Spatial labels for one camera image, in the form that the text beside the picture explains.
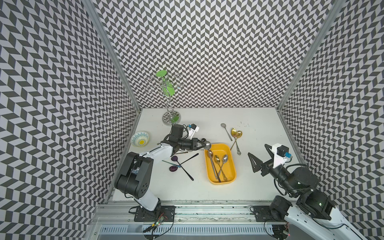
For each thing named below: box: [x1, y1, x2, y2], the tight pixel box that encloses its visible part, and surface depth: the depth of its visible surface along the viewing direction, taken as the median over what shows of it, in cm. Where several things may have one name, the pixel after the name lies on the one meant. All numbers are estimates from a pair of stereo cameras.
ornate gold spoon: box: [214, 154, 228, 181], surface depth 92 cm
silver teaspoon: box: [203, 141, 212, 151], surface depth 84 cm
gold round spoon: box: [230, 130, 243, 151], surface depth 103 cm
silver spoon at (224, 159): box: [215, 154, 229, 180], surface depth 92 cm
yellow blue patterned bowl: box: [130, 131, 150, 148], surface depth 100 cm
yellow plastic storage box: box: [204, 143, 237, 185], surface depth 91 cm
